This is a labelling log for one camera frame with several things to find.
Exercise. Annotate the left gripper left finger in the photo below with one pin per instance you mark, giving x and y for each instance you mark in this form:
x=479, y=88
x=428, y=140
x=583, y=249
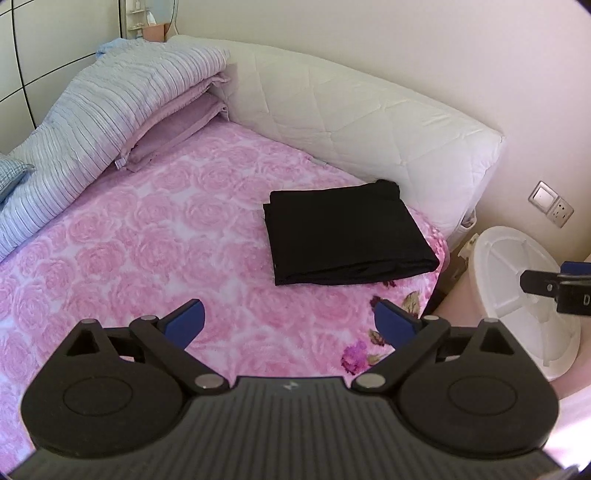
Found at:
x=184, y=324

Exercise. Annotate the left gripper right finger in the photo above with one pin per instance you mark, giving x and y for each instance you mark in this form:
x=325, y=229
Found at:
x=396, y=326

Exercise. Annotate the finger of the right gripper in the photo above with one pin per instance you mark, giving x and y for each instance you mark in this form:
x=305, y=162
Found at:
x=539, y=282
x=573, y=268

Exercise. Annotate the black garment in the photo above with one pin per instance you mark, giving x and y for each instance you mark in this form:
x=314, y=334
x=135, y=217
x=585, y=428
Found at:
x=345, y=236

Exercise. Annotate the pink rose bedsheet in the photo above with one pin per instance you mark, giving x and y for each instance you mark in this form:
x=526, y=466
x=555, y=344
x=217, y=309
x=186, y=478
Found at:
x=189, y=225

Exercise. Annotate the white quilted headboard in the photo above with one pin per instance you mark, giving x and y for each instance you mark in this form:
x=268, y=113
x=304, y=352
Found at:
x=441, y=158

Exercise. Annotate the striped lavender folded quilt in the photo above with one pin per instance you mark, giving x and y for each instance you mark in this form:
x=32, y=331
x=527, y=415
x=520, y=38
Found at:
x=94, y=117

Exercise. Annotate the pink folded blanket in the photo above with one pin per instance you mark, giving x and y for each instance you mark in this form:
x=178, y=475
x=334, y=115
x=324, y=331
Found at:
x=173, y=123

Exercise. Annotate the grey checked pillow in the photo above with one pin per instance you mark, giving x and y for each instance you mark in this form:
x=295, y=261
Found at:
x=12, y=173

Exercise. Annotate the wall switch and socket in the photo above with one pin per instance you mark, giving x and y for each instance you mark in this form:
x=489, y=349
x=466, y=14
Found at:
x=551, y=204

